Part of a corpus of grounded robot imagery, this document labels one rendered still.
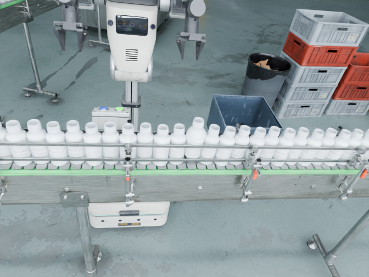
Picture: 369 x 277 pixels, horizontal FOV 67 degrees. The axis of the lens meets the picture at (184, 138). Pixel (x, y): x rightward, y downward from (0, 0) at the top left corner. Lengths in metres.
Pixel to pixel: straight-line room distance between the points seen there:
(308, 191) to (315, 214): 1.21
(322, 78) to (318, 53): 0.33
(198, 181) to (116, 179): 0.31
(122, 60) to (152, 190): 0.68
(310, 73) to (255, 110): 1.61
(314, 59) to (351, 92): 0.86
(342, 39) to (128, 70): 2.38
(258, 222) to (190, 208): 0.52
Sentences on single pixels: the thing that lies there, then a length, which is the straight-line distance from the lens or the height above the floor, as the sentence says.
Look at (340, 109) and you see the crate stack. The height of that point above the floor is 0.09.
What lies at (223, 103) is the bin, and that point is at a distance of 1.68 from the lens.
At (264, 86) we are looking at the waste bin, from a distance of 3.03.
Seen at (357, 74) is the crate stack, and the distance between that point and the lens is 3.79.
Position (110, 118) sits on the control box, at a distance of 1.10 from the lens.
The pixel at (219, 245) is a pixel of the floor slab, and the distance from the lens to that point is 2.08.
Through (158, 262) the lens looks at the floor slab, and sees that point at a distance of 1.96.
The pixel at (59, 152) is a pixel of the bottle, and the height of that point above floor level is 1.07.
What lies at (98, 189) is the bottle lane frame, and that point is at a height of 0.90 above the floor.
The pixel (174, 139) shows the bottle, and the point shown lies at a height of 1.12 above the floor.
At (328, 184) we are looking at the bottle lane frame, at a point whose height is 0.91.
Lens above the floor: 1.75
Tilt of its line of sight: 39 degrees down
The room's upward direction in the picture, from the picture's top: 10 degrees clockwise
